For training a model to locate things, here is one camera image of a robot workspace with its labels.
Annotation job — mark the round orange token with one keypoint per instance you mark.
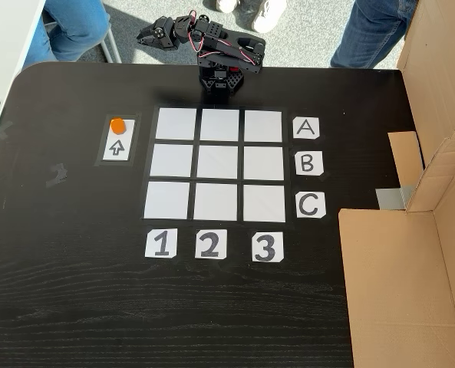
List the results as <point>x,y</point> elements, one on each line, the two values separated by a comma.
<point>117,125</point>

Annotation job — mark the white nine-square grid sheet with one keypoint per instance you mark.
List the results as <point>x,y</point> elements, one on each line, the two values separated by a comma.
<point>217,161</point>

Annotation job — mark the white metal leg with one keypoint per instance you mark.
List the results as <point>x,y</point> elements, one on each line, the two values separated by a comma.
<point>110,48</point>

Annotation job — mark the person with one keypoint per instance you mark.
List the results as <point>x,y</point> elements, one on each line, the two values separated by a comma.
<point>73,30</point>
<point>369,30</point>
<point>267,17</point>

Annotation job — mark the paper sheet with arrow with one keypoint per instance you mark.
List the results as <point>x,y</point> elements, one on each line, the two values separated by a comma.
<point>125,153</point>

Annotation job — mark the white furniture panel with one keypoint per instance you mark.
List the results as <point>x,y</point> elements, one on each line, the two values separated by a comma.
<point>4,46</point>

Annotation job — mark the paper sheet letter A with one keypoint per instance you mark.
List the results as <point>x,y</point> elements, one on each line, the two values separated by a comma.
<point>305,127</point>

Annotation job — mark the paper sheet letter B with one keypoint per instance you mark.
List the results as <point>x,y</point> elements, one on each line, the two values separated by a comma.
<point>308,163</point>

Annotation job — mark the paper sheet number 1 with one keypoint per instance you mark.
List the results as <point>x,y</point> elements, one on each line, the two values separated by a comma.
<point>161,244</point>

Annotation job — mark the paper sheet number 2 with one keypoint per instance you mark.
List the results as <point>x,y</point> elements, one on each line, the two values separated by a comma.
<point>211,244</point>

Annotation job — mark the paper sheet letter C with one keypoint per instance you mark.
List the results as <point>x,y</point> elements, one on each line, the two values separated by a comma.
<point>310,205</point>

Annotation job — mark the paper sheet number 3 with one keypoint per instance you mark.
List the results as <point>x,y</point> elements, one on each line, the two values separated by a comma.
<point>267,247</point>

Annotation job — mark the brown cardboard screen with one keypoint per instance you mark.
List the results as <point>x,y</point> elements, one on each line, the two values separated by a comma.
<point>396,287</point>

